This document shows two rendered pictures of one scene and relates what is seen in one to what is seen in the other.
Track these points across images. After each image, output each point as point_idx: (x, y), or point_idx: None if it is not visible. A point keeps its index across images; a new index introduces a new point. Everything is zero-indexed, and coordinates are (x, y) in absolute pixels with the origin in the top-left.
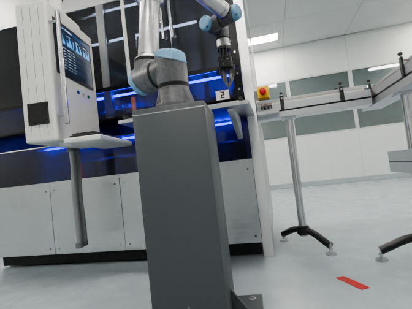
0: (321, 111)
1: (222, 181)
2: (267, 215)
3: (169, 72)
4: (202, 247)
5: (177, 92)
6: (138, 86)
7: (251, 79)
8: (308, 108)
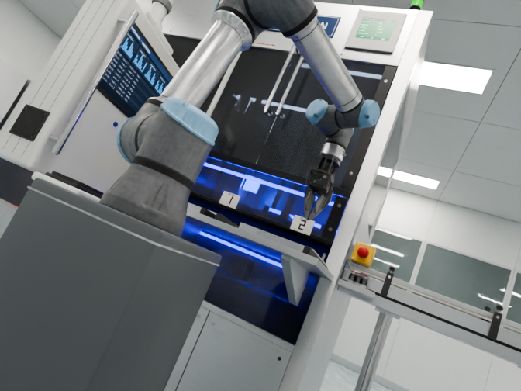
0: (446, 334)
1: (232, 353)
2: None
3: (158, 143)
4: None
5: (148, 186)
6: (122, 144)
7: (355, 225)
8: (425, 316)
